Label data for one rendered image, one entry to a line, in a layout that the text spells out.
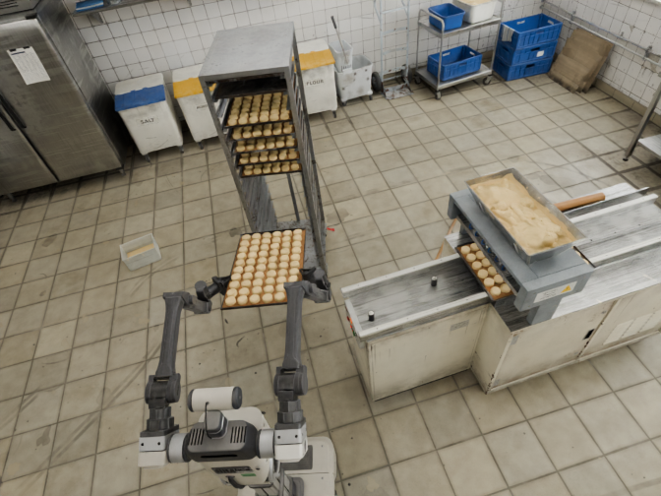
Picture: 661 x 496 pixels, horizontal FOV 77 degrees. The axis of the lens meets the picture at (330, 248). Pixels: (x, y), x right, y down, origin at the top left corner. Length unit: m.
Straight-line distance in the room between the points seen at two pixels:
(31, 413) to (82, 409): 0.37
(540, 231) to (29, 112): 4.60
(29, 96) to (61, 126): 0.36
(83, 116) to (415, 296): 3.86
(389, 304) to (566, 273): 0.86
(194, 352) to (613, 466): 2.79
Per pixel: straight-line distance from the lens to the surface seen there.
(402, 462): 2.81
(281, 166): 2.74
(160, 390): 1.61
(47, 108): 5.07
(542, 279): 2.07
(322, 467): 2.56
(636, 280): 2.71
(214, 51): 2.68
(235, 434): 1.48
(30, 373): 4.02
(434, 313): 2.19
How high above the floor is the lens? 2.71
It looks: 47 degrees down
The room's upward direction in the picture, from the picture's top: 9 degrees counter-clockwise
